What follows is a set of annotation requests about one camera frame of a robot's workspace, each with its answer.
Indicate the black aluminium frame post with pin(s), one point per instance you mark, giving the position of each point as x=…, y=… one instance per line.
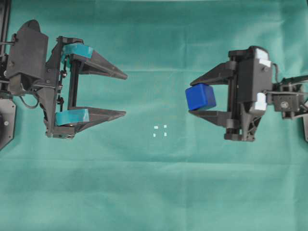
x=5, y=9

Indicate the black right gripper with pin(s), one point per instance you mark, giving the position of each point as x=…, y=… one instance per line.
x=240, y=125

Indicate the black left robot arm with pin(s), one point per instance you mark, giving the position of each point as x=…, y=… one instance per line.
x=37, y=89

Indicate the left wrist camera housing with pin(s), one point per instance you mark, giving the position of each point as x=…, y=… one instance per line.
x=27, y=57

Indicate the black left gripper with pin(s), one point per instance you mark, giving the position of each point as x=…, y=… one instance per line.
x=82, y=60

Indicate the blue cube block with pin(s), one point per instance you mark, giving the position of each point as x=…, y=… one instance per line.
x=200, y=96

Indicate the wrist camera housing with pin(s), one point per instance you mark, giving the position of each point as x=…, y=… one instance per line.
x=254, y=76
x=27, y=57

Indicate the right wrist camera housing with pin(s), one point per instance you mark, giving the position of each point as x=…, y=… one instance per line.
x=254, y=76

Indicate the green table cloth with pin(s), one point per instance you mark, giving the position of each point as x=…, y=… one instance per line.
x=116, y=176

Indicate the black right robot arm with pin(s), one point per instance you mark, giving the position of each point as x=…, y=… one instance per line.
x=287, y=95

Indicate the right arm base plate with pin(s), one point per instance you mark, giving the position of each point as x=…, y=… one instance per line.
x=304, y=126

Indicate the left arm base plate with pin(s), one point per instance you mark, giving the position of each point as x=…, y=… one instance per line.
x=7, y=121

